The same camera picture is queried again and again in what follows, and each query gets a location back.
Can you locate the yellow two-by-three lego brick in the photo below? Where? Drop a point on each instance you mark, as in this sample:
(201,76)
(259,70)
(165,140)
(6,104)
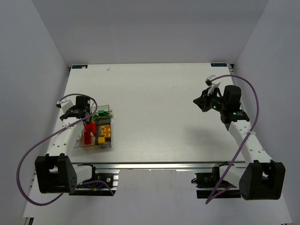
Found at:
(106,131)

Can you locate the blue table label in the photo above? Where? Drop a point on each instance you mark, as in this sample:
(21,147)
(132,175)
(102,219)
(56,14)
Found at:
(218,64)
(79,66)

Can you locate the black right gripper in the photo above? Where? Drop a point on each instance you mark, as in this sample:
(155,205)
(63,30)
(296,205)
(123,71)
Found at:
(204,103)

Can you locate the left blue table label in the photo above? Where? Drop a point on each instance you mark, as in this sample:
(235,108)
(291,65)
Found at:
(79,66)

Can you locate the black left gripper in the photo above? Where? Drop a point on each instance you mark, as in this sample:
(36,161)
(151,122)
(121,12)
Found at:
(87,117)

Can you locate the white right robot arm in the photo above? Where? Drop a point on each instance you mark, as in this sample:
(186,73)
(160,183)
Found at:
(251,170)

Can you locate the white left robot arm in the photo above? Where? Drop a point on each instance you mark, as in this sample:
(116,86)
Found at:
(55,171)

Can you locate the clear smoky long container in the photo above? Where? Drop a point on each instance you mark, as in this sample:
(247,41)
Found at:
(105,108)

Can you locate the red two-by-two lego brick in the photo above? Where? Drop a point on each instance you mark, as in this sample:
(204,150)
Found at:
(88,138)

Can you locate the dark grey clear container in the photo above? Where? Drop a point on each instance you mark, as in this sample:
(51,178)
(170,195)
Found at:
(99,124)

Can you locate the right blue table label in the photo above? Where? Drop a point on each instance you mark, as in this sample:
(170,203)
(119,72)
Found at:
(218,64)

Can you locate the red sloped lego brick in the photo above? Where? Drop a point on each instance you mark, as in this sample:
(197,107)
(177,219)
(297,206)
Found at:
(92,128)

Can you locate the small green lego brick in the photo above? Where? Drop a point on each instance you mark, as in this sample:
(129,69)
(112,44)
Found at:
(100,114)

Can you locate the amber clear container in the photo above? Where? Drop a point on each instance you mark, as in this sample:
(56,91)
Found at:
(86,147)

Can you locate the aluminium table front rail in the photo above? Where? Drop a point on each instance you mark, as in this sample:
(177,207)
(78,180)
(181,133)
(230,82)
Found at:
(152,166)

